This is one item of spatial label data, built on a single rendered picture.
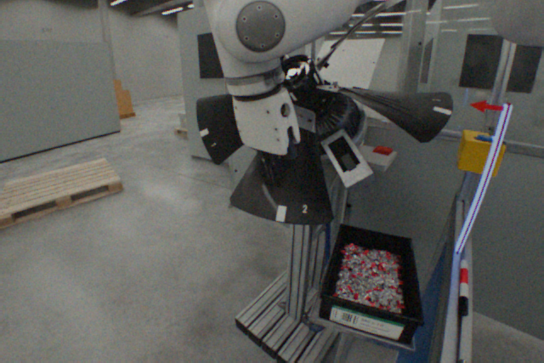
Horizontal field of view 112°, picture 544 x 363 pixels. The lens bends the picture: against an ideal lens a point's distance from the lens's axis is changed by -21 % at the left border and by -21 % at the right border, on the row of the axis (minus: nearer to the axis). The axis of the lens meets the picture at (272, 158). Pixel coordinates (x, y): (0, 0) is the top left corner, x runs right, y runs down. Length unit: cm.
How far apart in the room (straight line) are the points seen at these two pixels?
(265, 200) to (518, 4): 54
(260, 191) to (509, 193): 114
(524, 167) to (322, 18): 119
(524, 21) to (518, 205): 100
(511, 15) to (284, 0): 37
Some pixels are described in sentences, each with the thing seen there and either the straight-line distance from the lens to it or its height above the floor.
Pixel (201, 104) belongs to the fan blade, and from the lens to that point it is 78.
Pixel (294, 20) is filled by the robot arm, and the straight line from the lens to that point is 24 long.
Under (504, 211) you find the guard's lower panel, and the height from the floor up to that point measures 68.
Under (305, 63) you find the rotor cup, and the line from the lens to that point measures 61.
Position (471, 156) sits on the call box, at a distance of 79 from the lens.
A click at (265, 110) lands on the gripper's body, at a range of 33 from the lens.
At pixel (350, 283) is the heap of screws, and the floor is 84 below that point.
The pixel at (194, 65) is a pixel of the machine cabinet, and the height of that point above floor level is 135.
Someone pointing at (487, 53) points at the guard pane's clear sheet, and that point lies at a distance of 127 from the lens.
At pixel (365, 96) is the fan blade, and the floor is 118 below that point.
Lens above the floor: 122
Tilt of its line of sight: 21 degrees down
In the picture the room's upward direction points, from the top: straight up
